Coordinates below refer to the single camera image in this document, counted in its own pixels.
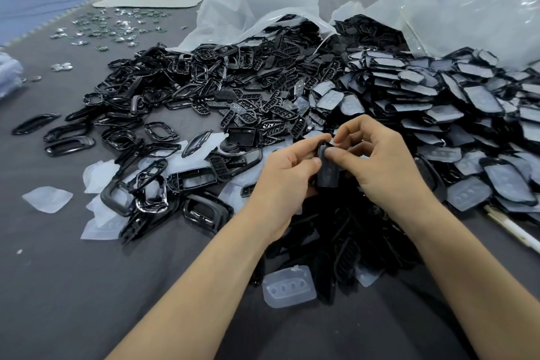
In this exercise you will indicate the person's right hand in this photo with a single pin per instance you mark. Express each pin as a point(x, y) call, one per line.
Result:
point(386, 165)

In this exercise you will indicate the person's left hand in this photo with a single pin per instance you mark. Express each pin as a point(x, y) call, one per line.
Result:
point(276, 186)

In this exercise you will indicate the person's right thumb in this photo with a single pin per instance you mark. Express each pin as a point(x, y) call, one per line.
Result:
point(342, 154)

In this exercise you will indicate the person's left thumb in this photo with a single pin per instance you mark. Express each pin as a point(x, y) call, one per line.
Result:
point(310, 143)

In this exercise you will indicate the black key fob shell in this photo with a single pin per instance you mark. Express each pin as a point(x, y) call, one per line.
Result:
point(328, 172)

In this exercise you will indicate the person's right forearm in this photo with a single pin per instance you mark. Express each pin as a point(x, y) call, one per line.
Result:
point(468, 279)

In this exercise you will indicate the person's left forearm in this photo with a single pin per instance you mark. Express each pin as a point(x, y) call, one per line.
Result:
point(202, 292)

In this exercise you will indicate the pile of black slotted inserts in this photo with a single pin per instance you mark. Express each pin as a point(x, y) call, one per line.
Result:
point(278, 89)

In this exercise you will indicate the heap of dark fob parts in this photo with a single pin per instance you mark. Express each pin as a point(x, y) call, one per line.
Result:
point(337, 241)

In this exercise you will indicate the pile of padded fob halves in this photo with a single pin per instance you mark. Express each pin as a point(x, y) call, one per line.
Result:
point(455, 111)

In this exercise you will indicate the clear silicone button pad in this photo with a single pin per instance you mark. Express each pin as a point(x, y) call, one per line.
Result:
point(47, 199)
point(289, 286)

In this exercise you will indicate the small clear plastic bag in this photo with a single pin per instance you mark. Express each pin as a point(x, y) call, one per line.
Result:
point(257, 9)

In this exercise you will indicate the pile of black fob frames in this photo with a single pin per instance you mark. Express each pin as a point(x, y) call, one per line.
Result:
point(139, 94)

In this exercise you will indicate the large clear plastic bag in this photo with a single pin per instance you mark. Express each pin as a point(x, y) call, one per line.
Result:
point(455, 9)

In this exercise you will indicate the white stick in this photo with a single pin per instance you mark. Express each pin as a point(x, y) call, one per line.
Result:
point(512, 227)

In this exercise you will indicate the scatter of small metal emblems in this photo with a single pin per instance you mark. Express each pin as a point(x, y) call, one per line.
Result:
point(107, 26)

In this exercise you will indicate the grey table cloth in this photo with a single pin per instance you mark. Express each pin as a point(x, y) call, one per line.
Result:
point(84, 288)

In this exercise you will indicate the bundle of clear plastic packets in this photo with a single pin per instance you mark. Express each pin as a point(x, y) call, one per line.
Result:
point(8, 75)

